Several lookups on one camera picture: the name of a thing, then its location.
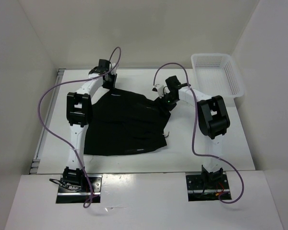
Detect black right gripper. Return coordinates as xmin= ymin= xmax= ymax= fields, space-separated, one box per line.
xmin=154 ymin=92 xmax=178 ymax=116

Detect black shorts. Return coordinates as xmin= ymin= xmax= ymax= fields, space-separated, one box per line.
xmin=84 ymin=89 xmax=171 ymax=156

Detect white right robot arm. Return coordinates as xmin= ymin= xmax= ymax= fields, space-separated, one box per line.
xmin=153 ymin=76 xmax=230 ymax=188

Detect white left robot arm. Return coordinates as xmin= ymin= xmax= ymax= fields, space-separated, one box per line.
xmin=62 ymin=59 xmax=118 ymax=192

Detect white plastic basket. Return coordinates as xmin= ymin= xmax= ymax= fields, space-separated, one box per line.
xmin=191 ymin=53 xmax=245 ymax=99

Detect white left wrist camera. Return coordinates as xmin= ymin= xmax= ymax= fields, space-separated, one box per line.
xmin=109 ymin=62 xmax=119 ymax=75

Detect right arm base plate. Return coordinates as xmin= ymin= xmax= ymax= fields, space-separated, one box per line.
xmin=185 ymin=172 xmax=231 ymax=202

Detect aluminium frame rail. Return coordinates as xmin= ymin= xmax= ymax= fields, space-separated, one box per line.
xmin=28 ymin=68 xmax=65 ymax=174

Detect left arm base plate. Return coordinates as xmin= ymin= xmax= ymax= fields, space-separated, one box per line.
xmin=50 ymin=174 xmax=103 ymax=204

